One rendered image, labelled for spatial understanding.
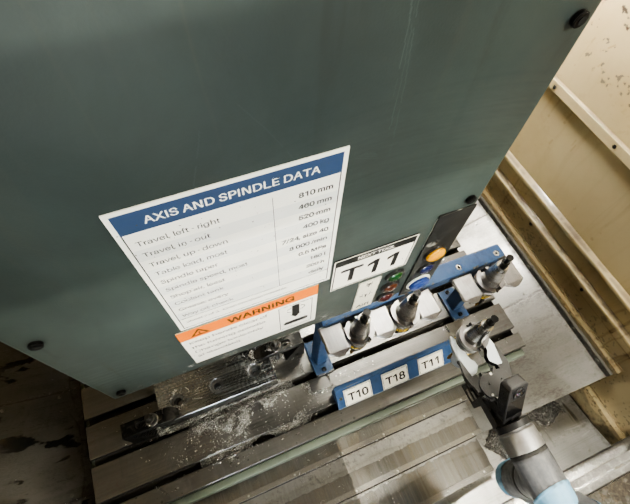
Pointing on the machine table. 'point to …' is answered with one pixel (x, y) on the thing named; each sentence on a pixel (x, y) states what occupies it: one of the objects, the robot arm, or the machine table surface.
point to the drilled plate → (236, 387)
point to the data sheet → (236, 238)
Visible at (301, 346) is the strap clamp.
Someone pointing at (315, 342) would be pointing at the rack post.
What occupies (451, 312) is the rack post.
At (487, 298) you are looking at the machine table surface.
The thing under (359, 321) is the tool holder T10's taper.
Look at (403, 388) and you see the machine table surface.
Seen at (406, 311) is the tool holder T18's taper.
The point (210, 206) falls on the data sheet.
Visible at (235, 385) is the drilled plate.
